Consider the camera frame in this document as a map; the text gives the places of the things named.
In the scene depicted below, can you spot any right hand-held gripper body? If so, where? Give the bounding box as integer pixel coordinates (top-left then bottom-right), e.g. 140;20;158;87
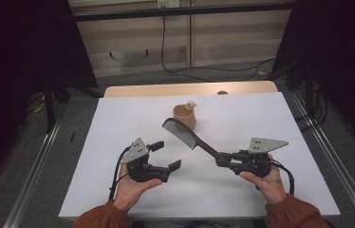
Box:
229;137;290;179

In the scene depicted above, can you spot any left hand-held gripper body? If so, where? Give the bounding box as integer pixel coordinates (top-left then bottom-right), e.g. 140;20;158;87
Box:
121;137;170;183

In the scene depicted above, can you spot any black comb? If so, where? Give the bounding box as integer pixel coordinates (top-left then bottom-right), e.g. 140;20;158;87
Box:
161;117;227;161

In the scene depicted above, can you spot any beige cup with bear figure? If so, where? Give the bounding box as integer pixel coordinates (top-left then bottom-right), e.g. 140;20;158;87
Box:
172;100;198;131

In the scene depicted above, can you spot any person's right hand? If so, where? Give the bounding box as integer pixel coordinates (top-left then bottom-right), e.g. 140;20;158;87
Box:
239;154;288;205

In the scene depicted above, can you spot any person's left hand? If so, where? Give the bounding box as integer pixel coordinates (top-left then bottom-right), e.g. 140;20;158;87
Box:
112;164;163;213

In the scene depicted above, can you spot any wooden table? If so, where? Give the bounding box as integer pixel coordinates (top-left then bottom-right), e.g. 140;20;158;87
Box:
103;80;279;99

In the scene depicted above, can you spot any black metal stand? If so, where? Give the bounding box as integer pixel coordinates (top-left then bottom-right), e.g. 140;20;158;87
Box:
43;75;57;134
304;63;316;119

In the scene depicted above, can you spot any beige long cabinet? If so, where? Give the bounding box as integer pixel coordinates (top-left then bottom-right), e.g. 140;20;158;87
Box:
67;0;293;79

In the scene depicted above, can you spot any black curtain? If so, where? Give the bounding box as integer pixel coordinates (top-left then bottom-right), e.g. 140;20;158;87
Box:
271;0;355;156
0;0;99;191

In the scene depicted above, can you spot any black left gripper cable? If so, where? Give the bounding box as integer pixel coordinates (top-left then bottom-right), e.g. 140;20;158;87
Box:
108;145;133;201

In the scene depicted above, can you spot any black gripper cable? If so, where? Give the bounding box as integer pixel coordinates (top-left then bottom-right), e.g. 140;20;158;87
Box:
108;145;133;201
270;160;295;196

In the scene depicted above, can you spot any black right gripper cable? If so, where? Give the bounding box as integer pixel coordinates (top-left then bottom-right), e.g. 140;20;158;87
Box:
270;160;295;196

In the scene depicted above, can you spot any metal floor rail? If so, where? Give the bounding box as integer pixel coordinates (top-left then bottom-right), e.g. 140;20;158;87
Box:
291;91;355;228
3;115;64;228

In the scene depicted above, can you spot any black power cable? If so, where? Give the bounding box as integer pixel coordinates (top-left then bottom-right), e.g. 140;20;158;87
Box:
160;7;276;82

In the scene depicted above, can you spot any white wall socket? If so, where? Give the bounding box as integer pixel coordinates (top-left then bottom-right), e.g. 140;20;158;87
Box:
157;0;180;9

